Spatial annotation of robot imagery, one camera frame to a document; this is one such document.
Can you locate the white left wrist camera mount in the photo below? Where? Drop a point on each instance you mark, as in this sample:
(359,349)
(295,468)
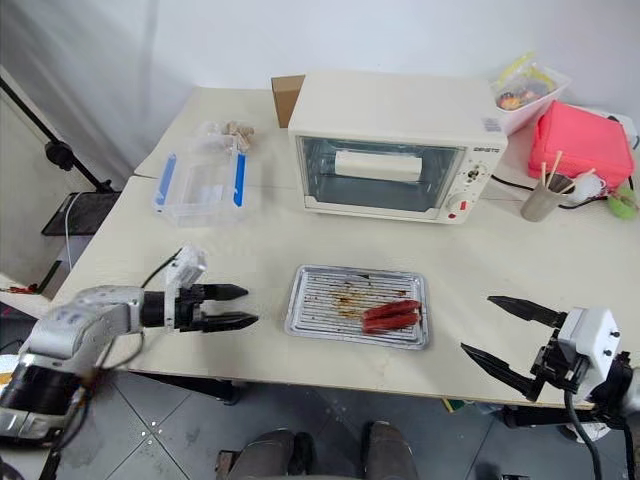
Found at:
(187,267)

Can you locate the silver baking tray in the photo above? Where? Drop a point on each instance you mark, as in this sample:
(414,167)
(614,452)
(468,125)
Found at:
(325,300)

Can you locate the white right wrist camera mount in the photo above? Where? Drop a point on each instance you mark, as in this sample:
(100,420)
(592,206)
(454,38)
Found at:
(590,335)

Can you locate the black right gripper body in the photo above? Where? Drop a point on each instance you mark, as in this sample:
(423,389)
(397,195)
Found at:
(552,362)

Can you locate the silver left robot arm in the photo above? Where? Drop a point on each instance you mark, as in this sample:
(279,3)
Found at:
(85,320)

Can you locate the grey metal cup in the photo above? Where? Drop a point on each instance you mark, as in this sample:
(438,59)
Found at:
(540,202)

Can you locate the white round toy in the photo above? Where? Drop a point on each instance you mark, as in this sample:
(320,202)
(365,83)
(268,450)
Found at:
(590,187)

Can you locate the black table frame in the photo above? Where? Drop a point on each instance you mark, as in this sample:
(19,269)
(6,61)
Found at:
(200,387)

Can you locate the dark rounded shape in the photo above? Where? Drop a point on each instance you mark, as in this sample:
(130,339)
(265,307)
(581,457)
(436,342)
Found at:
(270,457)
(390,452)

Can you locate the white plastic bin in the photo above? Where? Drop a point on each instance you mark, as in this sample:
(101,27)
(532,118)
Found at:
(525,112)

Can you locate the clear container blue clips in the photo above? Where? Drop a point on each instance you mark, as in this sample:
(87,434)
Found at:
(200,190)

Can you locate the brown cardboard box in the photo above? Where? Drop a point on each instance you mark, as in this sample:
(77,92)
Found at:
(287,100)

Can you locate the red sausage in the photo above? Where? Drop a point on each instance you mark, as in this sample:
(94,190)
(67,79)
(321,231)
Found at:
(390,322)
(392,309)

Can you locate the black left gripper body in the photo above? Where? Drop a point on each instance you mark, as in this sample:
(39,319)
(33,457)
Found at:
(190,309)

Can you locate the wooden chopstick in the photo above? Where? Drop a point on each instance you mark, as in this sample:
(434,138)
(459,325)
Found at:
(555,167)
(543,167)

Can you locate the clear bag beige pieces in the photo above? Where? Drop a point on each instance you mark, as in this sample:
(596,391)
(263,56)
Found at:
(235,132)

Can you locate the green toy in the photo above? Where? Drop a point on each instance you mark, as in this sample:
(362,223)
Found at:
(622,205)

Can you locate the white device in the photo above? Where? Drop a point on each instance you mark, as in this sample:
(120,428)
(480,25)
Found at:
(627,127)

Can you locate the cream toaster oven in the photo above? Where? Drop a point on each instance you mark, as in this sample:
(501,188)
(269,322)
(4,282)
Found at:
(400,105)

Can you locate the black mesh shelf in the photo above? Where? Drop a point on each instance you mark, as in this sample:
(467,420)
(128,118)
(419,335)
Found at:
(80,212)

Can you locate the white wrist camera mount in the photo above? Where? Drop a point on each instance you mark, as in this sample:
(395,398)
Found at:
(187,267)
(590,335)

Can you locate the pink plastic box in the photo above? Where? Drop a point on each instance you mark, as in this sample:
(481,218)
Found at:
(580,140)

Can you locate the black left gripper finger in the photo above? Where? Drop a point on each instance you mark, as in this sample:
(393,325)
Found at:
(225,291)
(230,321)

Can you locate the yellow plastic bag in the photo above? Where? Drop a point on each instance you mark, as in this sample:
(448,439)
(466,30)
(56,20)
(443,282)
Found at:
(515,65)

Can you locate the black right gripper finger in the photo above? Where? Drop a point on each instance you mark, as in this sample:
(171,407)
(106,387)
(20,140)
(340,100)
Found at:
(530,310)
(505,372)

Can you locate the black stand pole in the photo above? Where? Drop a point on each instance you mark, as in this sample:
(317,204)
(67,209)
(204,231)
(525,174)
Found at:
(55,150)

